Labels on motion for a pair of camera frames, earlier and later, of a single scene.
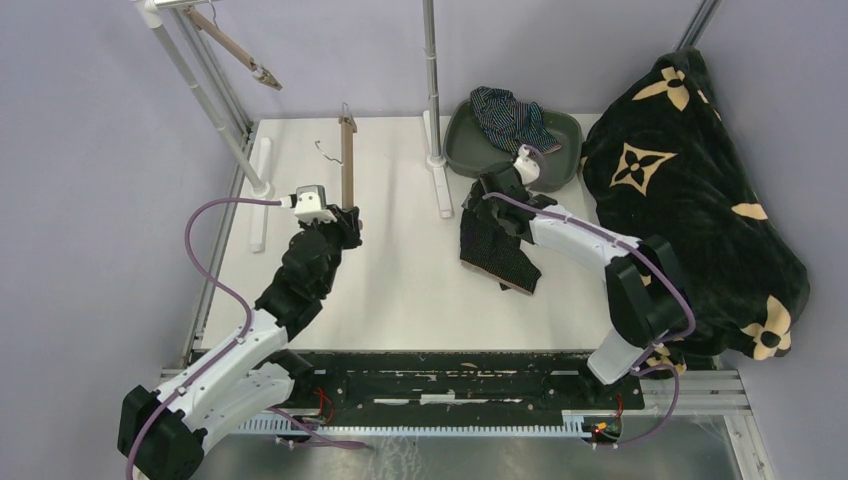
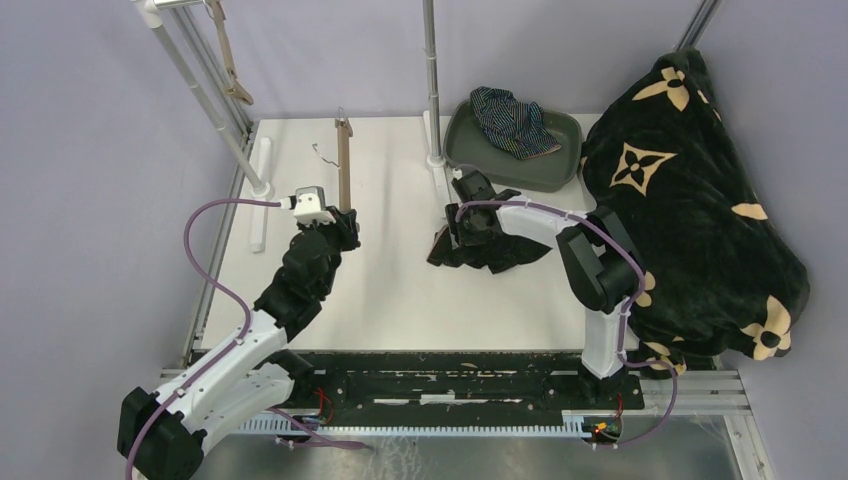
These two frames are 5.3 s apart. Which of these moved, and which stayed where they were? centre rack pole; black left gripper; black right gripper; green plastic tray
Moved: black right gripper
Stayed: black left gripper; centre rack pole; green plastic tray
